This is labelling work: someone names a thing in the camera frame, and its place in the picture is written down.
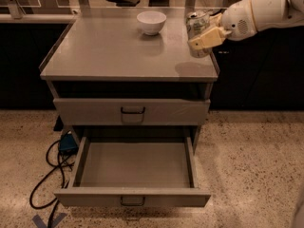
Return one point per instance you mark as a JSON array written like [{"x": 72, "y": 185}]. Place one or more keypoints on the blue power box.
[{"x": 67, "y": 144}]

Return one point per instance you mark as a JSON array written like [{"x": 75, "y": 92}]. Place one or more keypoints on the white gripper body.
[{"x": 237, "y": 22}]

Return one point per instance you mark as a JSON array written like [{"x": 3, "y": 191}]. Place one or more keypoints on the grey drawer cabinet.
[{"x": 104, "y": 55}]

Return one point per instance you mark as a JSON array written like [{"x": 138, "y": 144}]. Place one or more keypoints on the black office chair seat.
[{"x": 125, "y": 3}]

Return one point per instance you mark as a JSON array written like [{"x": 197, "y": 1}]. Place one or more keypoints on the white ceramic bowl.
[{"x": 151, "y": 22}]

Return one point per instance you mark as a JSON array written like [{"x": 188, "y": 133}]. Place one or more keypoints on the closed grey upper drawer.
[{"x": 76, "y": 111}]

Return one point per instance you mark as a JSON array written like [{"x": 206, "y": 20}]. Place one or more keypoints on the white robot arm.
[{"x": 275, "y": 14}]

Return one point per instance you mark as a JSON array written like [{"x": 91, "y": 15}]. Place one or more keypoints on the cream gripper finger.
[
  {"x": 207, "y": 38},
  {"x": 215, "y": 20}
]

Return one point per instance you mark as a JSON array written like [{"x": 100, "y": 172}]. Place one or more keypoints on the open grey middle drawer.
[{"x": 134, "y": 174}]

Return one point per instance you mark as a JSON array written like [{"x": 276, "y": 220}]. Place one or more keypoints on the silver green 7up can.
[{"x": 196, "y": 22}]

